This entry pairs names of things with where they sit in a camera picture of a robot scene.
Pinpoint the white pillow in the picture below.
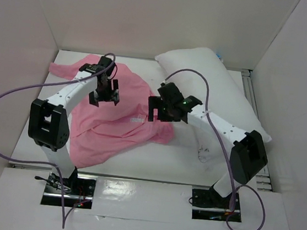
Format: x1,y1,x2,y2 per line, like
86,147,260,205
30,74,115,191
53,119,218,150
143,41,282,170

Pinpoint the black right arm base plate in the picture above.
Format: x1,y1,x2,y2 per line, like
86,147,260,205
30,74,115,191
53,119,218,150
188,188,241,222

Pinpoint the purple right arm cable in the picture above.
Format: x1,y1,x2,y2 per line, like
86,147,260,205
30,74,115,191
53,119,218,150
148,66,282,230

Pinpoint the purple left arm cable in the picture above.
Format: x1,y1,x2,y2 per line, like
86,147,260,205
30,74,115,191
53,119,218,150
0,40,118,230

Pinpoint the pink fabric pillowcase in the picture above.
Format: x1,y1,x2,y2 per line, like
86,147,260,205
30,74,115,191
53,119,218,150
38,49,182,179

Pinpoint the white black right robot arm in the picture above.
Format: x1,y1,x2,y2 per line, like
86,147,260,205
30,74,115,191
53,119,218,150
148,83,268,207

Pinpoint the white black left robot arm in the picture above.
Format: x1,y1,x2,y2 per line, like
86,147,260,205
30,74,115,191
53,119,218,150
28,55,120,194

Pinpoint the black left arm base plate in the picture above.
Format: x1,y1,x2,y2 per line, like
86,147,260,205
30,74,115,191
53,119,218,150
40,174,96,209

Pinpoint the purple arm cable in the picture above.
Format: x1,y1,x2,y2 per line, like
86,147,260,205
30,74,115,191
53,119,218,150
148,66,282,230
0,40,118,230

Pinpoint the aluminium table edge rail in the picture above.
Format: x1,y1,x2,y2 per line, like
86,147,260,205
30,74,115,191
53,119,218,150
7,162,209,189

